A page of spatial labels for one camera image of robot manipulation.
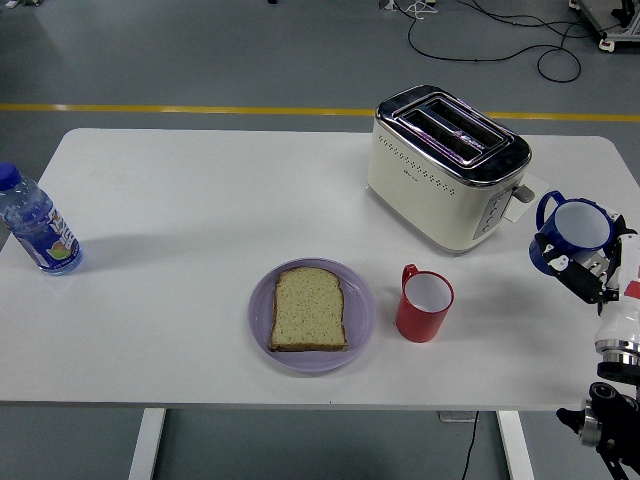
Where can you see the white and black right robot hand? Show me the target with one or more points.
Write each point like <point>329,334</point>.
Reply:
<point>622,320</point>

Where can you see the slice of bread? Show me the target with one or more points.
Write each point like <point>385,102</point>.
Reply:
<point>307,310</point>

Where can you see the white table leg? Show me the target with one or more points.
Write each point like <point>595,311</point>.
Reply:
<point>146,445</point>
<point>515,445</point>

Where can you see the white box under table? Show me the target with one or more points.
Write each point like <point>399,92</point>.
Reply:
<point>452,416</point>

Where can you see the cream and chrome toaster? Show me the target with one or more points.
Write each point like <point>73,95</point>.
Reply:
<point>425,200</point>

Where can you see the purple round plate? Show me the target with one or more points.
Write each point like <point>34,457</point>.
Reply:
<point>360,310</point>

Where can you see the grey floor stand foot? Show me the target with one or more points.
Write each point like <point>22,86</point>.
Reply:
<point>386,4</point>

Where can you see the clear water bottle blue cap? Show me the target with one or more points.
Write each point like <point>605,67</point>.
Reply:
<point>40,230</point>

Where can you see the wheeled equipment frame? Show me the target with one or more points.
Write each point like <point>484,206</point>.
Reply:
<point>620,35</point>

